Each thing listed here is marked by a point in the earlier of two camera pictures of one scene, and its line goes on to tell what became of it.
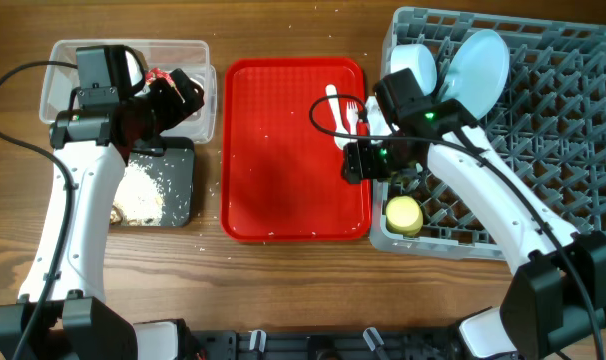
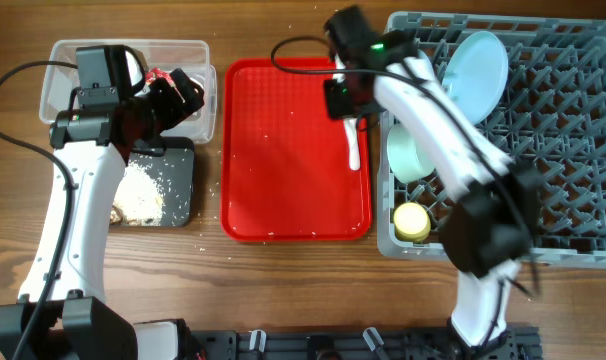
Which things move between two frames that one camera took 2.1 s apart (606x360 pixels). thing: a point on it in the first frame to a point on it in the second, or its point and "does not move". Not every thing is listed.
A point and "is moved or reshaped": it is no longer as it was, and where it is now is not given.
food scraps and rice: (139, 200) does not move
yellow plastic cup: (404, 215) is moved or reshaped
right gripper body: (372, 163) to (340, 108)
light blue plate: (477, 72) does not move
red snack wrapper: (154, 73) does not move
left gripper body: (161, 108) does not move
